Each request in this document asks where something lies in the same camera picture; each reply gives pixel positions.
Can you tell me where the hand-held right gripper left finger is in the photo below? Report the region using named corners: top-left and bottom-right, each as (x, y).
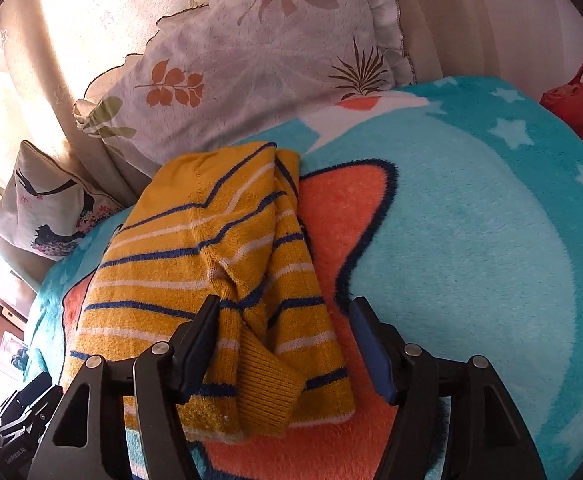
top-left (26, 294), bottom-right (221, 480)

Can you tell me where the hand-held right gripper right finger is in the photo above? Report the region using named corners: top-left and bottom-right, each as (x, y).
top-left (349, 297), bottom-right (537, 480)

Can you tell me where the yellow striped sweater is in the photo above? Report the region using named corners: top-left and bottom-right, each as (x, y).
top-left (54, 141), bottom-right (357, 445)

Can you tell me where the turquoise star print blanket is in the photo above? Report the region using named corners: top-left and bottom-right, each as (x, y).
top-left (22, 76), bottom-right (583, 480)

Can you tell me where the small bird print cushion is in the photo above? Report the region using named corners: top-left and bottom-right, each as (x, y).
top-left (0, 140), bottom-right (122, 261)

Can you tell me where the white leaf print pillow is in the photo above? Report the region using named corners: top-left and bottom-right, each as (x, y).
top-left (73, 0), bottom-right (417, 178)

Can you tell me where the beige curtain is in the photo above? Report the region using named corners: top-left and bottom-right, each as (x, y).
top-left (0, 0), bottom-right (212, 301)

